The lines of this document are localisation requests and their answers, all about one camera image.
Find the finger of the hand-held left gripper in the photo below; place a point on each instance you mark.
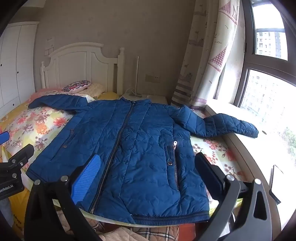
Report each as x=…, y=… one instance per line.
x=23, y=155
x=4, y=138

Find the floral bed sheet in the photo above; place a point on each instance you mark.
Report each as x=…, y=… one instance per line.
x=41, y=122

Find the pink bed cover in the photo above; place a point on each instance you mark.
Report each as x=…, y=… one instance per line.
x=44, y=92

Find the plaid cloth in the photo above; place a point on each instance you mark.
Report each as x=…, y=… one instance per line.
x=157, y=234

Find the purple patterned pillow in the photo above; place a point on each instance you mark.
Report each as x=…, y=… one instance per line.
x=76, y=86

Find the beige pillow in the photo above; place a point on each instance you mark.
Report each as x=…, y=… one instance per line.
x=94, y=89

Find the white bedside table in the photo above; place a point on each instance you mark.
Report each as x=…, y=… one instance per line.
x=159, y=99

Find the blue quilted jacket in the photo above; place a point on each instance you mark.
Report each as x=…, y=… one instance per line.
x=138, y=150

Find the white window sill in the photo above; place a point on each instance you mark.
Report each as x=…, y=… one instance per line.
x=266, y=148

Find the beige quilted cloth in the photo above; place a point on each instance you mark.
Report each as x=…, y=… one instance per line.
x=120, y=235

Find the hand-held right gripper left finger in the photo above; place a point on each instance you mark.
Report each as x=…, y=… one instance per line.
x=86, y=180

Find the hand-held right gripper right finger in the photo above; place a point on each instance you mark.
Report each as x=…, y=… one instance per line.
x=208, y=176

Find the printed curtain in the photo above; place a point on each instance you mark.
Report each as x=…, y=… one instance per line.
x=203, y=58

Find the white wooden headboard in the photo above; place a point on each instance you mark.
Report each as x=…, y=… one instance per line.
x=74, y=67

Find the beige wall socket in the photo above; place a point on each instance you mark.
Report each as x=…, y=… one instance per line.
x=152, y=78

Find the dark framed window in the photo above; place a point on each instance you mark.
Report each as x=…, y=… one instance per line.
x=248, y=62

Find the paper wall note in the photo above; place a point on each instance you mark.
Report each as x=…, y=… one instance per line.
x=50, y=41

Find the wall switch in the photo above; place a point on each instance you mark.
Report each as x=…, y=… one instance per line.
x=48, y=52

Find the white wardrobe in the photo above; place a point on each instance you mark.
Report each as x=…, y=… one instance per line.
x=13, y=69

